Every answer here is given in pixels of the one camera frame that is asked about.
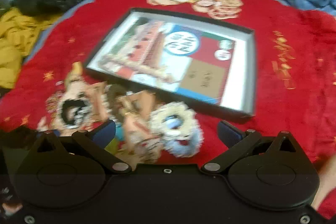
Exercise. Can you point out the light blue scrunchie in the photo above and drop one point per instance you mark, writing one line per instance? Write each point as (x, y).
(183, 146)

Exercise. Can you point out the black scrunchie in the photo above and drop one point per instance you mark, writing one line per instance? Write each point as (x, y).
(64, 109)

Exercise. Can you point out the orange triangular packet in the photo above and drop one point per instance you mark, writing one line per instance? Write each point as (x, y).
(139, 100)
(136, 132)
(98, 100)

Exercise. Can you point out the yellow cloth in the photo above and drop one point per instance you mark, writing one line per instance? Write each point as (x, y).
(15, 37)

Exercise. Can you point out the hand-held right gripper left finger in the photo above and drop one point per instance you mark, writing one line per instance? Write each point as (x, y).
(105, 132)

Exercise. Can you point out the cream scrunchie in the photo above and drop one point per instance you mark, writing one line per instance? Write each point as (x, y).
(160, 113)

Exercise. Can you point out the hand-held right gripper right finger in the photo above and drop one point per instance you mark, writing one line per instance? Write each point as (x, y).
(231, 132)

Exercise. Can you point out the black cardboard box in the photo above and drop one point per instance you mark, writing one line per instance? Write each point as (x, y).
(250, 69)

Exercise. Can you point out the red printed blanket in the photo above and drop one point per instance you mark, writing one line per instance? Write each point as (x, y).
(283, 121)

